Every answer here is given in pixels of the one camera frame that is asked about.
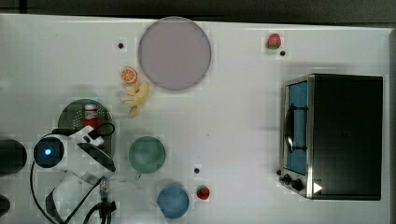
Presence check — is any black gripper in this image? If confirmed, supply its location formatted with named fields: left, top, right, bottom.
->
left=67, top=125, right=116, bottom=172

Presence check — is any red ketchup bottle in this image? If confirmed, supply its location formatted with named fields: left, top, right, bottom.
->
left=83, top=104, right=99, bottom=129

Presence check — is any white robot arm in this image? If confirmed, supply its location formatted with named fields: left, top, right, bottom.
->
left=1, top=127, right=166, bottom=224

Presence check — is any green oval strainer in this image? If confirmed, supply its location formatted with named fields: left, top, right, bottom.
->
left=58, top=97, right=115, bottom=157

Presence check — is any green cup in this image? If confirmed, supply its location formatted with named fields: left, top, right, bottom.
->
left=128, top=136, right=166, bottom=180

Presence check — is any yellow banana bunch toy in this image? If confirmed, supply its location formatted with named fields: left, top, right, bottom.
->
left=120, top=81, right=150, bottom=118

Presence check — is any orange slice toy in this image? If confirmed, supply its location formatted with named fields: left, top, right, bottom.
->
left=120, top=67, right=138, bottom=84

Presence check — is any blue cup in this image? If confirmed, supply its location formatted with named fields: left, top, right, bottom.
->
left=157, top=184, right=190, bottom=218

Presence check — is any small red strawberry toy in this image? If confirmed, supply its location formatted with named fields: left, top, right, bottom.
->
left=196, top=187, right=210, bottom=200

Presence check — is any purple round plate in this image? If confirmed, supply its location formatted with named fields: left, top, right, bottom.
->
left=138, top=17, right=212, bottom=91

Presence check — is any pink peach toy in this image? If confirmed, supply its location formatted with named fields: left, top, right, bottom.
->
left=266, top=34, right=282, bottom=49

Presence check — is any silver toaster oven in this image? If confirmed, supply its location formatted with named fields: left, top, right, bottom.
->
left=276, top=74, right=384, bottom=201

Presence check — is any black cable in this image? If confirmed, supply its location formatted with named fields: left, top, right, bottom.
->
left=29, top=122, right=117, bottom=224

